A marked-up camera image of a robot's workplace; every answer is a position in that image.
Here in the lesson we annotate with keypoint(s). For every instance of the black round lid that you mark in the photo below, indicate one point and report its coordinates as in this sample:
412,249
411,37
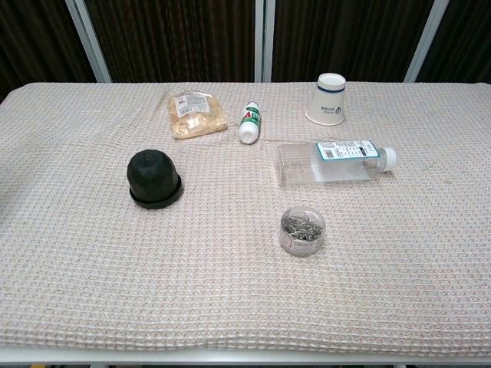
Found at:
153,204

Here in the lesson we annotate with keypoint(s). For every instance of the black dome-shaped cup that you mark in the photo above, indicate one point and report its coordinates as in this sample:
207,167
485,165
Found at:
151,172

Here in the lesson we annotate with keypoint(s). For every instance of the silver partition post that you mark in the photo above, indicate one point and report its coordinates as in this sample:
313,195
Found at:
426,42
88,38
264,38

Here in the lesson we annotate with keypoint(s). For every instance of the clear bag of yellow snacks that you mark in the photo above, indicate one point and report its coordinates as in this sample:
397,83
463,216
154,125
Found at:
195,117

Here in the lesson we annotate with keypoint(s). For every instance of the white paper cup blue print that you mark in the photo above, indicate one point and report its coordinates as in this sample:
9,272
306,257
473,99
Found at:
327,101

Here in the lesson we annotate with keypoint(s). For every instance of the beige waffle weave tablecloth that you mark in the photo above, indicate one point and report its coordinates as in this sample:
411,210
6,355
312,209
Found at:
192,276

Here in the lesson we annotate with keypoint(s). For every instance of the clear square water bottle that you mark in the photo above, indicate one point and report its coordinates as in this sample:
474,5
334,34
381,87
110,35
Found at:
330,165

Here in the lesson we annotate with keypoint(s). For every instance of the small white green drink bottle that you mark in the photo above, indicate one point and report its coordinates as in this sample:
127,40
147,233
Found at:
250,122

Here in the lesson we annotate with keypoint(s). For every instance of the round clear paper clip box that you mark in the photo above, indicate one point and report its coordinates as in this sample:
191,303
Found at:
302,232

